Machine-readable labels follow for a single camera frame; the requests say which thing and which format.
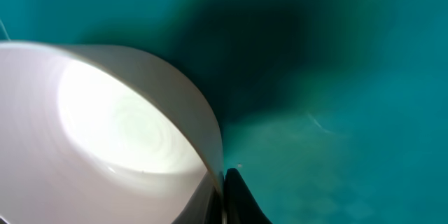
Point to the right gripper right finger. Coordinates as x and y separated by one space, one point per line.
240 205

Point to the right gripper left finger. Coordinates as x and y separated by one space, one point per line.
204 207

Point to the pink bowl with rice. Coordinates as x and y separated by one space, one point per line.
94 134

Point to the teal plastic tray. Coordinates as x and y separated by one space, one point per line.
333 111

